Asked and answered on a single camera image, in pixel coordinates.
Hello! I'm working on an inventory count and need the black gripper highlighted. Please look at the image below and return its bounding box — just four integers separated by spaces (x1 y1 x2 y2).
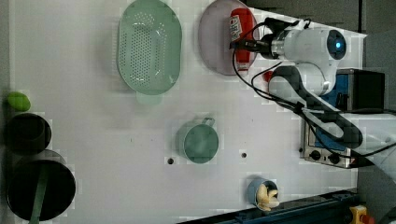
230 18 279 60

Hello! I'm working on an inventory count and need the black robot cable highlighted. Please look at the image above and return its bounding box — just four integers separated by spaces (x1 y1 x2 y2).
232 18 396 158

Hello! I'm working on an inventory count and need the dark red strawberry toy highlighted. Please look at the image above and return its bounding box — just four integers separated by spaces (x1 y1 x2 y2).
262 71 273 82

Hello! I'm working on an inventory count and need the yellow and red clamp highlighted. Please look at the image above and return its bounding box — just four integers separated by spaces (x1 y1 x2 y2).
349 205 375 224

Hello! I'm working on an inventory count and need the green oval colander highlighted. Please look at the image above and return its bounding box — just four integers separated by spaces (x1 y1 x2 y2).
117 0 182 105

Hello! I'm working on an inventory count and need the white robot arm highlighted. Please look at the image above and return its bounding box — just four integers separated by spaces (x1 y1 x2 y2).
229 18 396 179

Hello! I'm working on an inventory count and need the large black cylinder holder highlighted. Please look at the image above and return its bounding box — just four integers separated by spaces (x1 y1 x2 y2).
7 149 77 221

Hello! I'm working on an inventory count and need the small black cylinder holder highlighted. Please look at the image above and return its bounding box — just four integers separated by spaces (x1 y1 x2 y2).
5 113 52 155

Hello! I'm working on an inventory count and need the green mug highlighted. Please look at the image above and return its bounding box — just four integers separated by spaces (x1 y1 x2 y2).
175 118 219 164

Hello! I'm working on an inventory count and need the yellow banana toy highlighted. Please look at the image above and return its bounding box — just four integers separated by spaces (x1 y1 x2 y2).
256 184 280 211

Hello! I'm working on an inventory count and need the green round-capped object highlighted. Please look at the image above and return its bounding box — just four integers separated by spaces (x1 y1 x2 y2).
7 91 31 112

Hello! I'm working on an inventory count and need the green spatula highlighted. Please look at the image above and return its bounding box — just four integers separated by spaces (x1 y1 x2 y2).
29 165 49 224

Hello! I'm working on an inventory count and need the blue cup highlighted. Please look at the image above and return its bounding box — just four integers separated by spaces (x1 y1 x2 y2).
247 178 279 211

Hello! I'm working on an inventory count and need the red ketchup bottle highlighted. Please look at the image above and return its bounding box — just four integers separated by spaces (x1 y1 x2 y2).
230 7 254 71

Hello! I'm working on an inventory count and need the grey oval plate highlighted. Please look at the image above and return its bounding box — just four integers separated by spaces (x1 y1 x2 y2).
198 0 249 76

